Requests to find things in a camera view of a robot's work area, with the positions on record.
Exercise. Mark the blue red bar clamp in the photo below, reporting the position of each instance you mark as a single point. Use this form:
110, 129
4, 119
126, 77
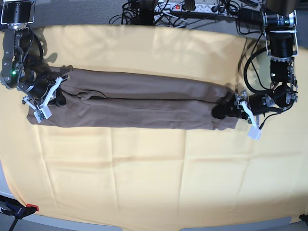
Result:
12, 207

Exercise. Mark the black clamp at right edge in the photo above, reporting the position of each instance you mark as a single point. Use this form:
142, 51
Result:
304, 218

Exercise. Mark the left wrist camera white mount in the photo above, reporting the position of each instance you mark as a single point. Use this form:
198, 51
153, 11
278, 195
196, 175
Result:
250, 120

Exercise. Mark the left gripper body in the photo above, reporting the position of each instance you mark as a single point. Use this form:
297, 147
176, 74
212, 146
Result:
255, 102

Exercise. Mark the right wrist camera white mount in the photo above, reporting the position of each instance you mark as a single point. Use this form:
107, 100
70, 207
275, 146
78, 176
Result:
43, 112

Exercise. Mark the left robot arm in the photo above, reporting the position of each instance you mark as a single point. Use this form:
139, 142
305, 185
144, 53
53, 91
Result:
277, 20

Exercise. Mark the brown T-shirt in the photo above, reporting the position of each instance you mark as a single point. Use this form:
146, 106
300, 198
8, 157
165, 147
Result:
128, 100

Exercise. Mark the yellow table cloth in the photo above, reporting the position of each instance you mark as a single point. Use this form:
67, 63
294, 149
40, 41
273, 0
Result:
157, 179

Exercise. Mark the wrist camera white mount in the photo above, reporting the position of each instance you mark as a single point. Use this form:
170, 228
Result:
250, 120
43, 112

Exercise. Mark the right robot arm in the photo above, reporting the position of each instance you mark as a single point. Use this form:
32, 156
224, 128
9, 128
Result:
23, 55

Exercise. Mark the black power adapter box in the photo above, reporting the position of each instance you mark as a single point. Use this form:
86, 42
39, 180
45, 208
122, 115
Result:
249, 16

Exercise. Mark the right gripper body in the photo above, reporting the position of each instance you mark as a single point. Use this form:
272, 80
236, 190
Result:
38, 87

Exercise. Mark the white power strip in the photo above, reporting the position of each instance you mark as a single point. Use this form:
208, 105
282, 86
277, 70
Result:
201, 10

